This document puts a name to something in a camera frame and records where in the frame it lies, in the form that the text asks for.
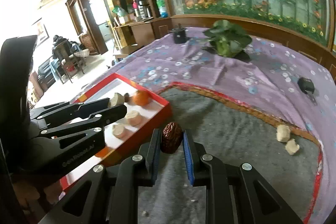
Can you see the pink bottle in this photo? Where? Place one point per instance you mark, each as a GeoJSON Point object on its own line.
{"type": "Point", "coordinates": [136, 11]}

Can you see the wooden stool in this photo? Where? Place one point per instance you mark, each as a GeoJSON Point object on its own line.
{"type": "Point", "coordinates": [126, 51]}

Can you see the black small device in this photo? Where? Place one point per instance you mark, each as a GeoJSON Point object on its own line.
{"type": "Point", "coordinates": [306, 85]}

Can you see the large orange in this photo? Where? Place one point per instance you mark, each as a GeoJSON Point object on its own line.
{"type": "Point", "coordinates": [141, 98]}

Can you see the grey felt mat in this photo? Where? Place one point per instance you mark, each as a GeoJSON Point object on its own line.
{"type": "Point", "coordinates": [234, 137]}

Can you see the wooden chair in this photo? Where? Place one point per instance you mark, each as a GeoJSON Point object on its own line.
{"type": "Point", "coordinates": [64, 50]}

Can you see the black thermos jug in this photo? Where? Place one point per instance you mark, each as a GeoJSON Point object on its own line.
{"type": "Point", "coordinates": [144, 9]}

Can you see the black cylindrical holder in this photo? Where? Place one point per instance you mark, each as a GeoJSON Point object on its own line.
{"type": "Point", "coordinates": [179, 34]}

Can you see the green blue bottle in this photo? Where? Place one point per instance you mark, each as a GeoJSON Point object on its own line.
{"type": "Point", "coordinates": [162, 8]}

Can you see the green leafy cabbage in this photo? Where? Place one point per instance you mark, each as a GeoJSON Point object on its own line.
{"type": "Point", "coordinates": [227, 40]}

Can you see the white yam chunk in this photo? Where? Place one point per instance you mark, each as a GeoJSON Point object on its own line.
{"type": "Point", "coordinates": [283, 133]}
{"type": "Point", "coordinates": [118, 130]}
{"type": "Point", "coordinates": [291, 147]}
{"type": "Point", "coordinates": [133, 118]}
{"type": "Point", "coordinates": [116, 100]}

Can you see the small orange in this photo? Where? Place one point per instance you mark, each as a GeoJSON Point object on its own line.
{"type": "Point", "coordinates": [105, 151]}

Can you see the red white tray box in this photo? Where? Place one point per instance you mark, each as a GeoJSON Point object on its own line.
{"type": "Point", "coordinates": [153, 116]}

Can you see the purple floral tablecloth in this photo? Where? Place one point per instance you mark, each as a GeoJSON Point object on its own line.
{"type": "Point", "coordinates": [268, 82]}

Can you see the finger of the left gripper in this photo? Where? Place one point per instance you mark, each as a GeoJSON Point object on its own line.
{"type": "Point", "coordinates": [78, 108]}
{"type": "Point", "coordinates": [99, 116]}

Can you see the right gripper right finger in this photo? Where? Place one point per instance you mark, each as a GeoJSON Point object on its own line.
{"type": "Point", "coordinates": [234, 194]}

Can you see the framed wall painting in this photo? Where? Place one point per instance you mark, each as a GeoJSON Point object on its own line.
{"type": "Point", "coordinates": [41, 31]}

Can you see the dark red date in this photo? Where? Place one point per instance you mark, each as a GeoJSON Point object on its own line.
{"type": "Point", "coordinates": [126, 97]}

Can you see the left hand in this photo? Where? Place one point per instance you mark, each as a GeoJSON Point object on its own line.
{"type": "Point", "coordinates": [26, 192]}

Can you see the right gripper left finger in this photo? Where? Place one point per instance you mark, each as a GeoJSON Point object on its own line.
{"type": "Point", "coordinates": [110, 194]}

